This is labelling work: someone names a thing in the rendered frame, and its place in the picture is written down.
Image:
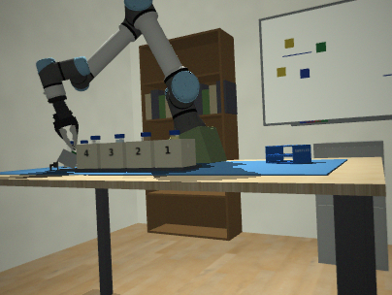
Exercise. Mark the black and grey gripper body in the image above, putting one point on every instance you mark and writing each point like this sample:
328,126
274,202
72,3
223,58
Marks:
63,122

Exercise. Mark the sample tube with blue cap and pink liquid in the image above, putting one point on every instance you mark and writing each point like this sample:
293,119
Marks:
146,136

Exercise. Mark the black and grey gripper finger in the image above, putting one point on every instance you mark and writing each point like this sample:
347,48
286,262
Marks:
63,134
74,129

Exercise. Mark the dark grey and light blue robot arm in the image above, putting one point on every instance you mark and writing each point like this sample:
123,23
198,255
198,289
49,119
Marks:
182,86

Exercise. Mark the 50 ml tube with dark blue cap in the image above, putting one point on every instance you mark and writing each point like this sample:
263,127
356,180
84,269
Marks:
119,138

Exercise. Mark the blue tube rack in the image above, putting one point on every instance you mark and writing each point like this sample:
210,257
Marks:
300,154

